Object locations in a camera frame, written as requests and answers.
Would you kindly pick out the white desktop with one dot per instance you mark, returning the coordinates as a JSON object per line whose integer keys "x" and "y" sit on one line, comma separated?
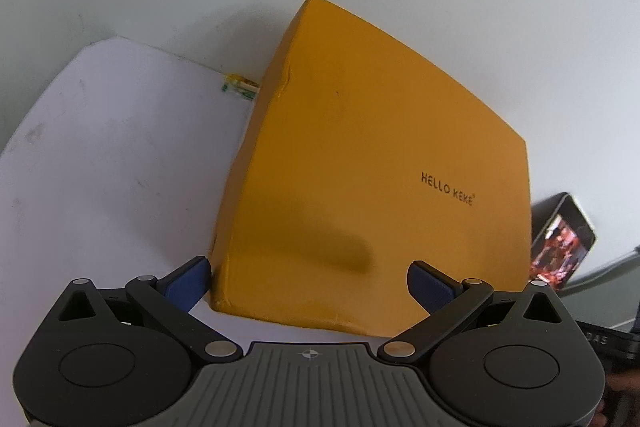
{"x": 125, "y": 182}

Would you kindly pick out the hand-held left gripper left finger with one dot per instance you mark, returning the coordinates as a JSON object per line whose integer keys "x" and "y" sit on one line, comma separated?
{"x": 187, "y": 284}

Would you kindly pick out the black smartphone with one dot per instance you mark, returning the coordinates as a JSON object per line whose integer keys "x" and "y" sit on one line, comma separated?
{"x": 560, "y": 247}

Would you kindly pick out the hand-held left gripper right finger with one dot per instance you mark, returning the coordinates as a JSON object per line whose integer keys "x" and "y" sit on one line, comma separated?
{"x": 430, "y": 287}

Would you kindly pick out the orange cardboard box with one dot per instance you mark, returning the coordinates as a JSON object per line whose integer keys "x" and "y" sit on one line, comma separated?
{"x": 360, "y": 147}

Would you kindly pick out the small green yellow packet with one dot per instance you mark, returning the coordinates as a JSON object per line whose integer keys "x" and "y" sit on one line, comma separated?
{"x": 240, "y": 87}

